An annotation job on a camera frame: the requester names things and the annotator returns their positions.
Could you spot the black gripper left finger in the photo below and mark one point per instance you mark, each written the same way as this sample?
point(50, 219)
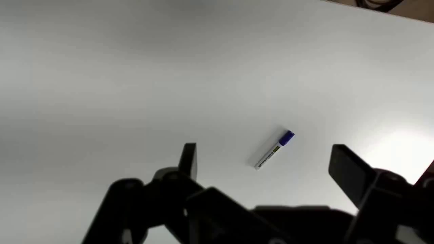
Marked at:
point(187, 163)

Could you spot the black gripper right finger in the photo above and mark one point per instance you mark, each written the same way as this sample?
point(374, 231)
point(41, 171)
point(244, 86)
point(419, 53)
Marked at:
point(351, 174)

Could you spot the white marker with blue cap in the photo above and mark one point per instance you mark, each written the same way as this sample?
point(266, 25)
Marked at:
point(274, 148)

